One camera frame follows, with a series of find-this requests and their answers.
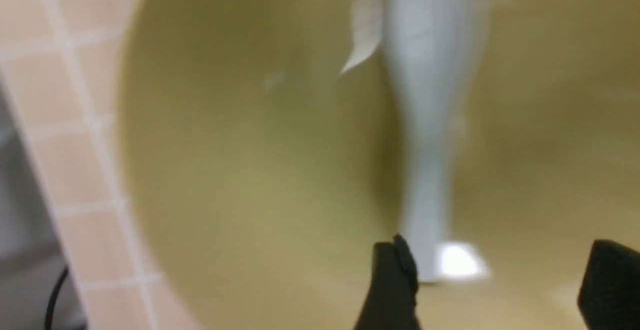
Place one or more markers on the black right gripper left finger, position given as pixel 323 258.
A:
pixel 391 301

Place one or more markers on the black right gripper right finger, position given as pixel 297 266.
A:
pixel 609 294

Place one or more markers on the yellow noodle bowl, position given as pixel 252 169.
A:
pixel 263 154

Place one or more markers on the pink checkered tablecloth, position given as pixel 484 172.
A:
pixel 59 71

